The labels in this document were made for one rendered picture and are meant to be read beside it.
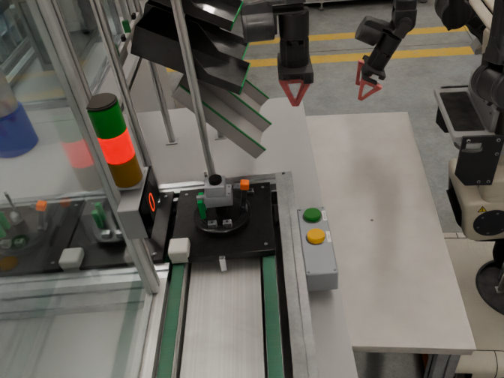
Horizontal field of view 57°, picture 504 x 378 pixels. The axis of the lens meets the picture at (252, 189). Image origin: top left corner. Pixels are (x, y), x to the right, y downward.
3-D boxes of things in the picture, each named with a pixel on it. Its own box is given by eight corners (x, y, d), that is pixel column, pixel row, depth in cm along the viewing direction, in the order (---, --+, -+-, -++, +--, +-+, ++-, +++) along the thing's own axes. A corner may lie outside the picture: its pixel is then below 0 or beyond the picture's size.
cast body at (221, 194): (232, 193, 112) (229, 170, 108) (232, 205, 109) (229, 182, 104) (198, 196, 113) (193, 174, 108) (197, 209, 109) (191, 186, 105)
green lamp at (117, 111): (129, 121, 77) (121, 94, 74) (123, 137, 73) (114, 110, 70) (99, 124, 77) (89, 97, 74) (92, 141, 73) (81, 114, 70)
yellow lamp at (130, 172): (145, 168, 83) (137, 145, 80) (140, 186, 80) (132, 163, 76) (117, 171, 84) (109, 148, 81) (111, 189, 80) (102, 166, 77)
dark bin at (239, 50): (247, 47, 136) (256, 24, 132) (239, 67, 127) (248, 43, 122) (155, 11, 134) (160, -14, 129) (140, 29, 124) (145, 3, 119)
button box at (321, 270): (325, 223, 119) (325, 205, 115) (338, 289, 103) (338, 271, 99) (297, 225, 119) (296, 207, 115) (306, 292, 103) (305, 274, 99)
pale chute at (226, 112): (262, 132, 138) (271, 123, 135) (256, 159, 128) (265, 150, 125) (184, 72, 129) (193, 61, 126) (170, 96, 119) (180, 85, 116)
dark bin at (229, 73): (248, 70, 125) (257, 46, 120) (239, 95, 115) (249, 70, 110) (147, 31, 122) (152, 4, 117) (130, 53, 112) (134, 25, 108)
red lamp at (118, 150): (137, 145, 80) (129, 121, 77) (132, 163, 76) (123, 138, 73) (109, 148, 80) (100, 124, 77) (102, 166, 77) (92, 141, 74)
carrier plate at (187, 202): (270, 187, 124) (270, 181, 123) (275, 256, 106) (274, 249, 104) (181, 196, 125) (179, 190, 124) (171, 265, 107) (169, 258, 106)
